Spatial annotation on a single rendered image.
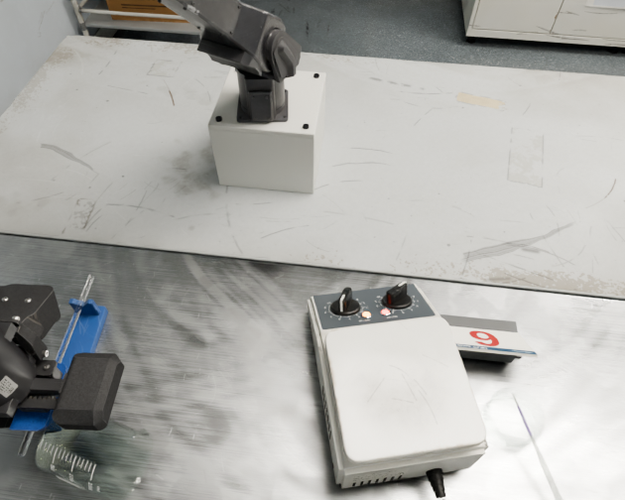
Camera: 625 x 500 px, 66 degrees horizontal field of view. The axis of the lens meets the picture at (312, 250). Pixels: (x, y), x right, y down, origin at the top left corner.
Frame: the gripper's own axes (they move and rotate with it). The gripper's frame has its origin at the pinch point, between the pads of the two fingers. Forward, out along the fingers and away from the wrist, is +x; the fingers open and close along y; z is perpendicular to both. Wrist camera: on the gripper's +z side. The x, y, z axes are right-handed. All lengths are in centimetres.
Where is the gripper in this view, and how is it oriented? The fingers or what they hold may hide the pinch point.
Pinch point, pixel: (31, 408)
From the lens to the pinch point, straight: 53.8
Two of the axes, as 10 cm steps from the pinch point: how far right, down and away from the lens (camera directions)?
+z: 0.4, -7.9, 6.1
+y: -10.0, -0.4, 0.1
